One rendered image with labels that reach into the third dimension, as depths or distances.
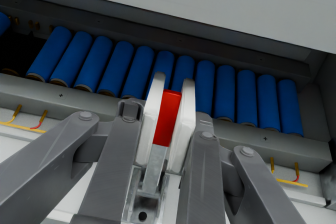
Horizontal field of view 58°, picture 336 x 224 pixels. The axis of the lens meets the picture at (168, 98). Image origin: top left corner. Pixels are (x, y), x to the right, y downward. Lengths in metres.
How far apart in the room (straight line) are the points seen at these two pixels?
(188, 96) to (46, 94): 0.12
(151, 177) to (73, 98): 0.09
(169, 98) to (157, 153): 0.04
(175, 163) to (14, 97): 0.15
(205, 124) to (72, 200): 0.11
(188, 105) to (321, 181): 0.16
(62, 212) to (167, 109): 0.10
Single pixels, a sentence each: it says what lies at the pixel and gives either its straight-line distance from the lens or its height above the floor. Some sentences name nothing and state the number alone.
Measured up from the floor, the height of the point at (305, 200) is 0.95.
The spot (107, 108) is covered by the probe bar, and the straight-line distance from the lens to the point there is 0.24.
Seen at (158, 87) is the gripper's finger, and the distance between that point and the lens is 0.18.
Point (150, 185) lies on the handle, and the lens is 0.21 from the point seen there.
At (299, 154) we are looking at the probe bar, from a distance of 0.26.
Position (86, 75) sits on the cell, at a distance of 0.27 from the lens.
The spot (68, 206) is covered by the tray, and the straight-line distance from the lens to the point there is 0.23.
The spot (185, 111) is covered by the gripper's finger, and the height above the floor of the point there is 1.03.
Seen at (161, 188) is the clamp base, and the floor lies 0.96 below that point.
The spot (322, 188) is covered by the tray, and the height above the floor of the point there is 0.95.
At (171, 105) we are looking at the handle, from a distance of 0.18.
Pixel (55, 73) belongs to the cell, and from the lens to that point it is 0.27.
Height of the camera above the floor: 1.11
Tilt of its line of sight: 32 degrees down
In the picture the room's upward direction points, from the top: 14 degrees clockwise
